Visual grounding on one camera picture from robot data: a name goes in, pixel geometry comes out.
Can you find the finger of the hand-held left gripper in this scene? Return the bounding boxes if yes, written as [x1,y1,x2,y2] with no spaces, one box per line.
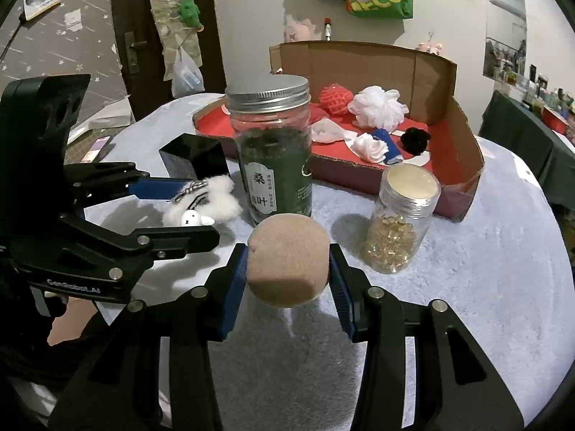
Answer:
[63,162,212,208]
[57,214,222,262]

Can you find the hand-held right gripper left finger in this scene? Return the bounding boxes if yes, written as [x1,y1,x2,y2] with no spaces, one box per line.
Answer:
[47,242,249,431]

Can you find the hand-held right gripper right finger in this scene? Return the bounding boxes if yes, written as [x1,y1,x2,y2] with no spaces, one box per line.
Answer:
[329,242,525,431]

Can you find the white fluffy sheep keychain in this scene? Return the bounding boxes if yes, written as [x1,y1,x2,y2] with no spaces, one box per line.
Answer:
[162,173,244,228]

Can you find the brown round puff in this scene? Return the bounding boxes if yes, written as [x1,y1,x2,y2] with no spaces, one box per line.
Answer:
[245,214,331,309]

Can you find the cream crocheted scrunchie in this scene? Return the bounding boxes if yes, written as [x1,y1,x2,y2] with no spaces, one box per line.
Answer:
[350,133,390,163]

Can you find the cardboard box with red lining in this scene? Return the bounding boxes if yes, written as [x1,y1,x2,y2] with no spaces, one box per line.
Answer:
[192,40,486,223]

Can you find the person's left forearm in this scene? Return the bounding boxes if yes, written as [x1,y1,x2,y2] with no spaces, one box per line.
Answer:
[0,298,109,383]

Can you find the black glossy box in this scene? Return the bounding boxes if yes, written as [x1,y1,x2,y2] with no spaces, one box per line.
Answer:
[159,133,231,181]

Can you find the white papers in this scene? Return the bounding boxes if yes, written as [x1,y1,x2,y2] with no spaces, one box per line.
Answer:
[75,94,134,129]

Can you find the small jar of yellow capsules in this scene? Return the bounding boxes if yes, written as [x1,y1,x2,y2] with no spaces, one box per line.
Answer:
[364,164,442,275]

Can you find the tall jar of green leaves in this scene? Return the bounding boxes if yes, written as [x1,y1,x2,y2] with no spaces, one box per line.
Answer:
[224,74,314,229]

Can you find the clear plastic bag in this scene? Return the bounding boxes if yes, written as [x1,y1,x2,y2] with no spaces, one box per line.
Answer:
[171,47,206,99]

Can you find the clear hanging organiser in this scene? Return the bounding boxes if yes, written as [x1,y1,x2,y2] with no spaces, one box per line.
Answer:
[139,0,204,82]

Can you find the blue cloth roll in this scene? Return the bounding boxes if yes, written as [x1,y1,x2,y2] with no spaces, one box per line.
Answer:
[372,128,404,166]

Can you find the dark wooden door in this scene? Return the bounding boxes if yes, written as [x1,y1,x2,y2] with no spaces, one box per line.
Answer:
[110,0,226,123]

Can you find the white cloth piece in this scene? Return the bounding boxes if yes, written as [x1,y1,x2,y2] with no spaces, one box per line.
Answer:
[311,118,347,145]

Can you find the green plush toy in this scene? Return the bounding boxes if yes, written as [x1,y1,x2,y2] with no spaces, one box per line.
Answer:
[177,0,203,32]

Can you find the black scrunchie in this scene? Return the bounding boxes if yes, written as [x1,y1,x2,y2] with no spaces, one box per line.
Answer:
[400,128,432,154]

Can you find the red mesh ball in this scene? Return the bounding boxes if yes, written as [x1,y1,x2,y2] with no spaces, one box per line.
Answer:
[318,83,355,117]

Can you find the white mesh pouf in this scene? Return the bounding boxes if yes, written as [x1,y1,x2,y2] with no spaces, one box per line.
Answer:
[347,85,408,134]

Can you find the pink pig plush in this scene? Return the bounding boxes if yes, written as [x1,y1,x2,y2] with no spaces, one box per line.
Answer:
[282,13,316,44]

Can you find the desk with dark green cloth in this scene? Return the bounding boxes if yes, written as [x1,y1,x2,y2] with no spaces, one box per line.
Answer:
[478,90,575,213]

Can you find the small pink plush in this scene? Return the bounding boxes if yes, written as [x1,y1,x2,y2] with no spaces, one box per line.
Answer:
[415,31,443,57]

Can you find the clutter of bottles and jars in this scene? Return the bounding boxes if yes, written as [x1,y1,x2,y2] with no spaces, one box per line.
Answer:
[484,38,575,118]

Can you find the door handle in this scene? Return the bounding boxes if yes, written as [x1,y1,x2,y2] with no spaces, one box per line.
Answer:
[123,31,148,75]

